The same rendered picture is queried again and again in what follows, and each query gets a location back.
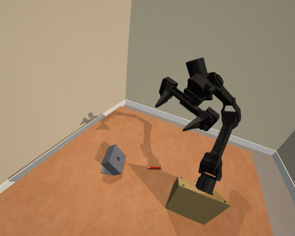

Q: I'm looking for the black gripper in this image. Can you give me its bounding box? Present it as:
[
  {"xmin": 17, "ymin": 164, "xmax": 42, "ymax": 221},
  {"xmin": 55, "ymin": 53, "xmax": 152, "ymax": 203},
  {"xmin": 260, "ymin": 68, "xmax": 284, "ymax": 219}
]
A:
[{"xmin": 155, "ymin": 77, "xmax": 220, "ymax": 132}]

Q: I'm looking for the grey metal panel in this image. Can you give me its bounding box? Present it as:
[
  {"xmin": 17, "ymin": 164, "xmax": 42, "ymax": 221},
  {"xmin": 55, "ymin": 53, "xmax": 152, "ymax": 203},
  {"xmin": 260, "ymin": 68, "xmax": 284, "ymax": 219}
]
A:
[{"xmin": 101, "ymin": 145, "xmax": 126, "ymax": 176}]

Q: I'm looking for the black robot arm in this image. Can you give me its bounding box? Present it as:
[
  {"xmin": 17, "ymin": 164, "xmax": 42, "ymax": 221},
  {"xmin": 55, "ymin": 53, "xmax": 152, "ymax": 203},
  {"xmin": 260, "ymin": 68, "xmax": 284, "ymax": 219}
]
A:
[{"xmin": 183, "ymin": 58, "xmax": 241, "ymax": 195}]

